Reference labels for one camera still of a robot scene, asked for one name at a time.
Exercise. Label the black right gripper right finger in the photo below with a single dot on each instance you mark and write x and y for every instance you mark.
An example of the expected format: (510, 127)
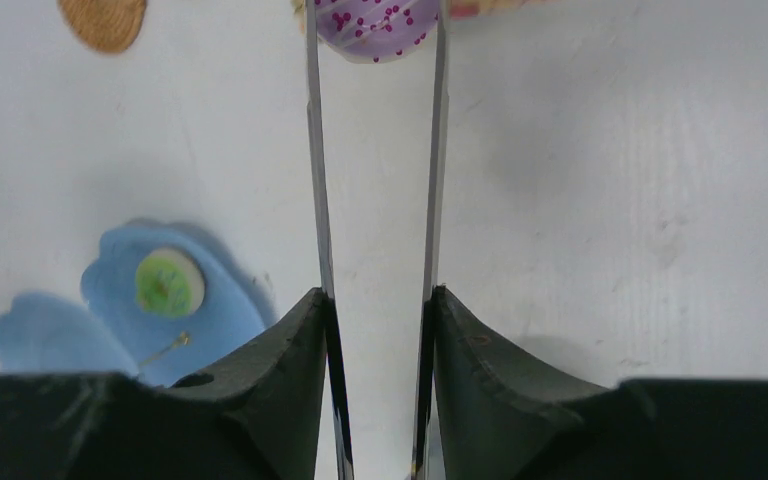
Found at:
(505, 414)

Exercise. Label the woven rattan coaster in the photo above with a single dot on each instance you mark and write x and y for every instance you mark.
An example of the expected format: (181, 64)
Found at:
(105, 26)

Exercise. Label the green frosted donut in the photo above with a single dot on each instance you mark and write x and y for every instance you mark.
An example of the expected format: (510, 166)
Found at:
(169, 283)

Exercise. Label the purple sprinkled donut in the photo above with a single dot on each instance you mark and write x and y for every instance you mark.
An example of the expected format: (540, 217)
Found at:
(374, 31)

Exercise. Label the blue three-tier cake stand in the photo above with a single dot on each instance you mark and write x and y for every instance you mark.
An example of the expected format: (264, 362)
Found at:
(44, 333)

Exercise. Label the floral serving tray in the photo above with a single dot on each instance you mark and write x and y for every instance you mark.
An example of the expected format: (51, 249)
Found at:
(483, 6)

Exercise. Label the metal serving tongs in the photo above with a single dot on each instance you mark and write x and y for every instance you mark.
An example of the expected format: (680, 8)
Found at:
(425, 369)

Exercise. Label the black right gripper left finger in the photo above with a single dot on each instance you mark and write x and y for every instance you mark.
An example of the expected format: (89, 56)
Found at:
(253, 414)

